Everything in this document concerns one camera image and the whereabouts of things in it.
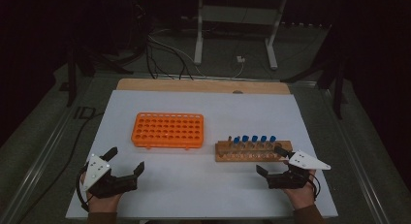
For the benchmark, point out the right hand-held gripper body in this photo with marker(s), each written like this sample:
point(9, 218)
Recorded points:
point(290, 180)

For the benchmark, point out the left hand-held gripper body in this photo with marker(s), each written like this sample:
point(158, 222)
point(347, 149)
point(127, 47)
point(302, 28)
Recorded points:
point(106, 183)

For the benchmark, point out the blue capped test tube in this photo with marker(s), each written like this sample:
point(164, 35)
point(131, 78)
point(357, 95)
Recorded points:
point(245, 138)
point(272, 139)
point(254, 139)
point(263, 139)
point(237, 140)

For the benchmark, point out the wooden test tube rack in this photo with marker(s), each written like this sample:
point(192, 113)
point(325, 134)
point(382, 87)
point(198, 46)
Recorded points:
point(248, 153)

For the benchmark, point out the orange plastic test tube rack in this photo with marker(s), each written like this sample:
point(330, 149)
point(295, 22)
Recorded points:
point(168, 130)

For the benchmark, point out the person's right hand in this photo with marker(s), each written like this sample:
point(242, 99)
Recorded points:
point(300, 196)

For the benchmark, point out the person's left hand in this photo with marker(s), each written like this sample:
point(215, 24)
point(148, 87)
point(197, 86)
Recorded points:
point(103, 204)

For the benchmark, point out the white table sheet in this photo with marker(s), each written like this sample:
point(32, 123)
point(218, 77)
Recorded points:
point(200, 185)

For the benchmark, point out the black tripod stand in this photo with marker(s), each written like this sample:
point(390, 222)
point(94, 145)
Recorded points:
point(72, 72)
point(337, 88)

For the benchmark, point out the dark equipment rack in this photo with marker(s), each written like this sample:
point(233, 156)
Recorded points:
point(139, 20)

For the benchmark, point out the white metal stand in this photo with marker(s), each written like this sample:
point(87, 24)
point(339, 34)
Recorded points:
point(239, 15)

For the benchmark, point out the metal floor rail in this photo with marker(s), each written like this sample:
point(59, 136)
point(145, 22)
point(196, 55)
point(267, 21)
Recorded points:
point(42, 153)
point(355, 159)

